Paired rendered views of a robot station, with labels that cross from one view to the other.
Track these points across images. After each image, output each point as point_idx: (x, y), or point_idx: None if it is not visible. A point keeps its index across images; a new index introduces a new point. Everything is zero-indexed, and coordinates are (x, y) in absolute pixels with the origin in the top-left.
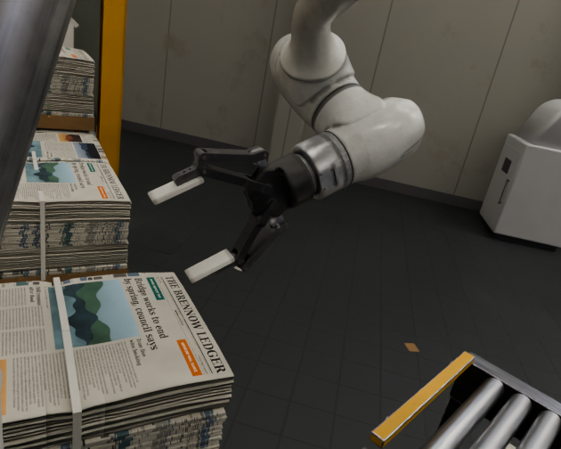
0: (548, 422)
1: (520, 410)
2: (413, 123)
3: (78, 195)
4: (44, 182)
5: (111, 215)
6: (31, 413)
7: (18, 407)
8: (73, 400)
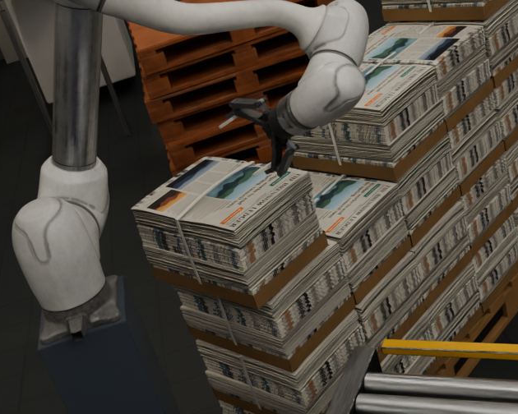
0: None
1: None
2: (322, 86)
3: None
4: None
5: (370, 120)
6: (168, 214)
7: (168, 211)
8: (179, 215)
